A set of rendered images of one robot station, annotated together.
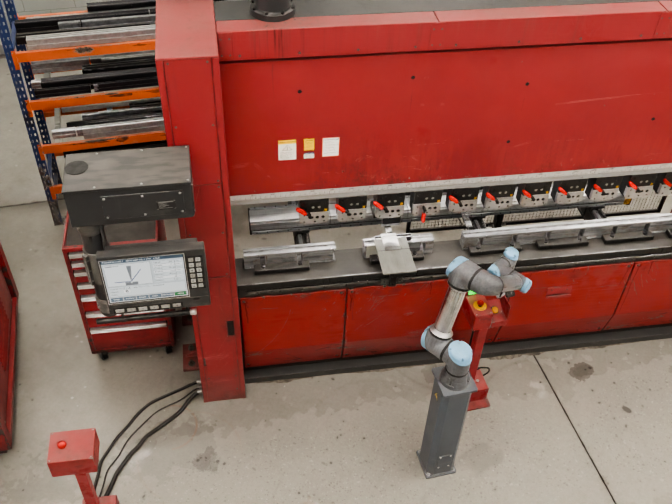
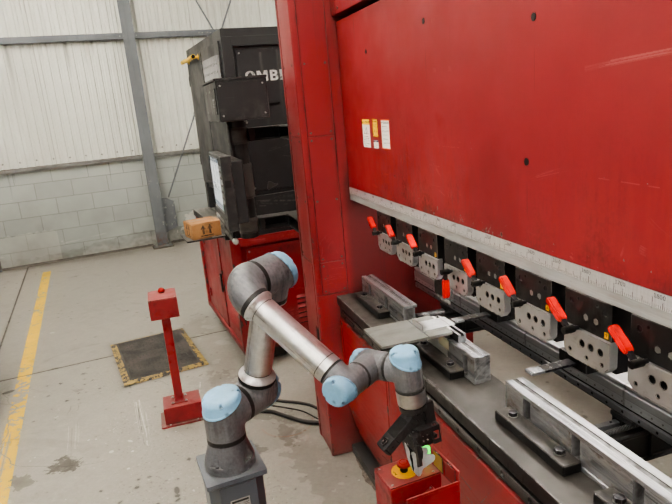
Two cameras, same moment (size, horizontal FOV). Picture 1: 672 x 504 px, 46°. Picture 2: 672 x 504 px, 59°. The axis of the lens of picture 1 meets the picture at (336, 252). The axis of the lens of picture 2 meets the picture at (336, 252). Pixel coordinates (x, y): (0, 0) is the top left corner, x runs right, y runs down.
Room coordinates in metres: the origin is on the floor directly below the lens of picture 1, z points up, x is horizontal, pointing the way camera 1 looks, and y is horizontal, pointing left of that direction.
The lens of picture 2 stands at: (2.61, -2.23, 1.81)
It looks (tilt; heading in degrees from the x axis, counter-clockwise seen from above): 14 degrees down; 84
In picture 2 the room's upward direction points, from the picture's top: 5 degrees counter-clockwise
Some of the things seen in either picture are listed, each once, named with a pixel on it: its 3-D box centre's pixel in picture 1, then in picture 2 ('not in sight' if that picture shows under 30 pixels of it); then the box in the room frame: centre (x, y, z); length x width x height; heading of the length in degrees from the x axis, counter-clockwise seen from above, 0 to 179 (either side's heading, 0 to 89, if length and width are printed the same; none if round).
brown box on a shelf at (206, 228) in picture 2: not in sight; (201, 227); (2.11, 1.80, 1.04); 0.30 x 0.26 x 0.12; 106
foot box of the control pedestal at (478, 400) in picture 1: (469, 387); not in sight; (2.89, -0.84, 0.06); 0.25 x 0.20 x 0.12; 15
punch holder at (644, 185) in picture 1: (637, 181); not in sight; (3.43, -1.64, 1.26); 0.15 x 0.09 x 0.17; 101
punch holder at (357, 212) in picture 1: (351, 204); (413, 240); (3.13, -0.07, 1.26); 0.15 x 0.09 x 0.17; 101
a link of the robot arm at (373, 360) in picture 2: (500, 270); (369, 366); (2.81, -0.83, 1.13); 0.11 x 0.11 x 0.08; 48
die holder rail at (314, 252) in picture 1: (289, 255); (387, 298); (3.07, 0.25, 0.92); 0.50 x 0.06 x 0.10; 101
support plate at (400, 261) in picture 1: (394, 255); (407, 331); (3.03, -0.32, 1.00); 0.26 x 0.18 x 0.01; 11
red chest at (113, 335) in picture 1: (125, 279); not in sight; (3.24, 1.25, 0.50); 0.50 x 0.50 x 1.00; 11
